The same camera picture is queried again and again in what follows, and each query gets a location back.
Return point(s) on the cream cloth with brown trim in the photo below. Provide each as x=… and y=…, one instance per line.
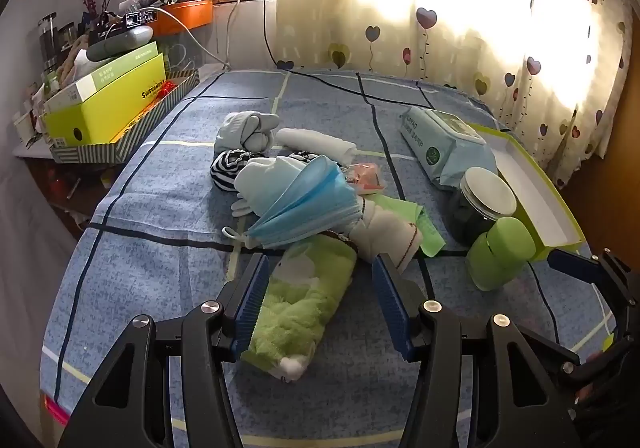
x=385, y=233

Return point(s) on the white green flat box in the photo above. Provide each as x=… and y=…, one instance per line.
x=120, y=61

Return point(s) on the white towel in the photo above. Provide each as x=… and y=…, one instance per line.
x=320, y=143

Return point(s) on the white knit glove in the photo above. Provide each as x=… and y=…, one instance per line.
x=265, y=178

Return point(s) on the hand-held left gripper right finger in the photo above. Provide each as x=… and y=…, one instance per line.
x=392, y=310

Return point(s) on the stack of blue face masks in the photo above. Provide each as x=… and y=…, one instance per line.
x=310, y=198

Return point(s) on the glass jar with dark lid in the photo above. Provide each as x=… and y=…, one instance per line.
x=49, y=41

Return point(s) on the black white striped sock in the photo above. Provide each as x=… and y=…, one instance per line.
x=225, y=169

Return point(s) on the heart print curtain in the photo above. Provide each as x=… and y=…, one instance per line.
x=450, y=3

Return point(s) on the clear plastic jar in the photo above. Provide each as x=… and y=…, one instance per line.
x=475, y=218

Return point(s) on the green cleaning cloth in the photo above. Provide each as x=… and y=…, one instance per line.
x=427, y=228

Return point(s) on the orange plastic bin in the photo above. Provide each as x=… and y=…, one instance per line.
x=185, y=16

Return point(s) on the yellow-green cardboard box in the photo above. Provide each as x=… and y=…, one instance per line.
x=115, y=103

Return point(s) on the grey sock bundle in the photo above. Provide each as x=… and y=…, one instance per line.
x=245, y=128

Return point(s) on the grey oblong case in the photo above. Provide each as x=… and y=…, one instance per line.
x=120, y=41

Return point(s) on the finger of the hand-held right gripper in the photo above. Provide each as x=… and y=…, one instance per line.
x=565, y=358
x=575, y=265

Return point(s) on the striped cardboard tray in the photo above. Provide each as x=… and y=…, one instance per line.
x=100, y=153

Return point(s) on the yellow-green box lid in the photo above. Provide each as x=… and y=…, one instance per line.
x=530, y=188

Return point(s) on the pink plastic packet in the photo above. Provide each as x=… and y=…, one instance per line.
x=365, y=176

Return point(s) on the blue checked bedsheet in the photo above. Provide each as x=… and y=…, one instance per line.
x=150, y=228

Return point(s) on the light green plastic bottle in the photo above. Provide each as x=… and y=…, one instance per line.
x=500, y=253

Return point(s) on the light blue wet wipes pack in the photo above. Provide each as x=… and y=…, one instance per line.
x=450, y=148

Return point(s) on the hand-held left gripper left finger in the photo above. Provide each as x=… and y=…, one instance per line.
x=252, y=300

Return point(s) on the green plush towel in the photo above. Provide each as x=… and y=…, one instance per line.
x=310, y=288

